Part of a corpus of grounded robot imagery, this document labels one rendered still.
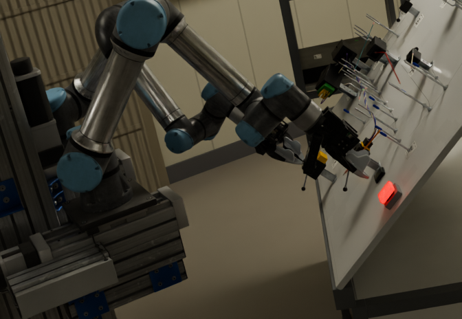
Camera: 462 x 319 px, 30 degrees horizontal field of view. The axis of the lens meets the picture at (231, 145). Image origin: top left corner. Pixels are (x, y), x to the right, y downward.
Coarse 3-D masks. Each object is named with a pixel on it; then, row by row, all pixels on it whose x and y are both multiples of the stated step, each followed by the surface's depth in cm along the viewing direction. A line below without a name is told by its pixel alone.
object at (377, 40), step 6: (372, 42) 291; (378, 42) 289; (384, 42) 293; (366, 48) 293; (372, 48) 288; (378, 48) 291; (384, 48) 288; (366, 54) 289; (372, 54) 291; (378, 54) 290; (384, 54) 293; (390, 54) 292; (378, 60) 290; (390, 60) 293; (396, 60) 293
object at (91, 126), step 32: (128, 0) 213; (160, 0) 213; (128, 32) 206; (160, 32) 206; (128, 64) 211; (96, 96) 216; (128, 96) 217; (96, 128) 217; (64, 160) 218; (96, 160) 219
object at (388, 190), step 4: (388, 184) 225; (392, 184) 226; (384, 188) 227; (388, 188) 224; (392, 188) 223; (380, 192) 228; (384, 192) 225; (388, 192) 223; (392, 192) 223; (380, 196) 226; (384, 196) 224; (388, 196) 224; (380, 200) 225; (384, 200) 224
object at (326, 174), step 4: (316, 160) 279; (316, 164) 279; (320, 164) 279; (324, 164) 279; (316, 168) 280; (320, 168) 280; (324, 168) 283; (316, 172) 280; (320, 172) 280; (324, 172) 281; (328, 172) 283; (312, 176) 281; (316, 176) 281; (324, 176) 282; (328, 176) 282; (332, 176) 282; (336, 176) 283; (332, 180) 282; (304, 184) 284; (304, 188) 284
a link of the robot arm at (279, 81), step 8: (272, 80) 214; (280, 80) 214; (288, 80) 215; (264, 88) 216; (272, 88) 213; (280, 88) 214; (288, 88) 214; (296, 88) 216; (264, 96) 216; (272, 96) 214; (280, 96) 214; (288, 96) 214; (296, 96) 215; (304, 96) 216; (272, 104) 215; (280, 104) 215; (288, 104) 215; (296, 104) 215; (304, 104) 215; (272, 112) 215; (280, 112) 216; (288, 112) 216; (296, 112) 215
